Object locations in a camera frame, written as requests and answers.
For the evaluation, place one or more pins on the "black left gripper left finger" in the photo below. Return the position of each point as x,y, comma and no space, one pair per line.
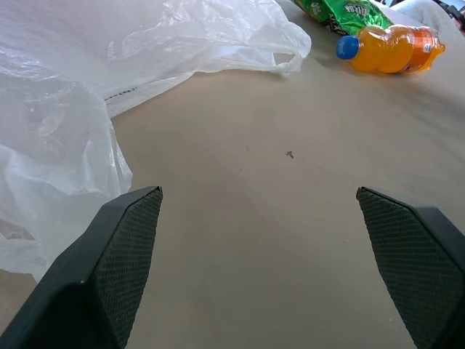
109,269

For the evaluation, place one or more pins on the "orange soda bottle blue cap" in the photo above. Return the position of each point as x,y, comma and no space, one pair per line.
390,49

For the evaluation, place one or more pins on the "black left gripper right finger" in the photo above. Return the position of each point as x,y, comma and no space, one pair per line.
414,261

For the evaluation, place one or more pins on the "translucent white plastic bag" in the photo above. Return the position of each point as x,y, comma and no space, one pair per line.
72,72

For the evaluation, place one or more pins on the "grey fabric object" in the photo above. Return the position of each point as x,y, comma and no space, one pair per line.
432,16

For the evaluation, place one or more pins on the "green snack packet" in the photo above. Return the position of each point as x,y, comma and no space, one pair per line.
341,14

